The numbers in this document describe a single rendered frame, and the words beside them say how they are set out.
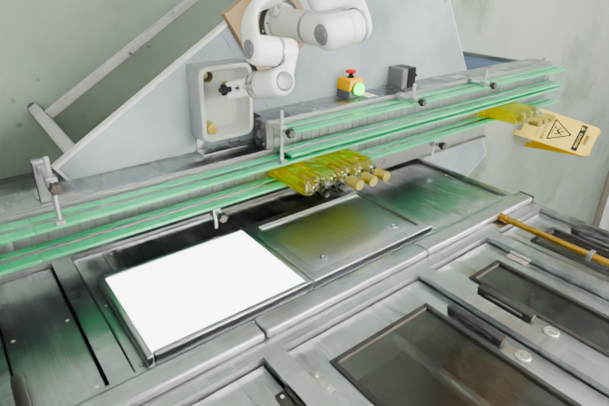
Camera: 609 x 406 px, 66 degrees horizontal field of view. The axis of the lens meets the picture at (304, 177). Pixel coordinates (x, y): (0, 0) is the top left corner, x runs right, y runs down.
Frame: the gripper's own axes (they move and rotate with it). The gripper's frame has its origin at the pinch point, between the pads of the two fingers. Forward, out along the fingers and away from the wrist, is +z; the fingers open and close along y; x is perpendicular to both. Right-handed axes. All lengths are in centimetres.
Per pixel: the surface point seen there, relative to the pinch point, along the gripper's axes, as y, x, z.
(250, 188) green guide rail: 1.4, -31.0, 0.7
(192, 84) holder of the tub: -9.7, 2.8, 5.0
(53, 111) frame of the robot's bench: -38, 1, 66
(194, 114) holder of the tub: -9.6, -6.0, 7.9
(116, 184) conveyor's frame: -36.9, -20.8, 4.1
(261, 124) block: 9.5, -12.2, 1.7
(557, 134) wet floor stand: 348, -76, 73
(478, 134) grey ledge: 132, -37, 6
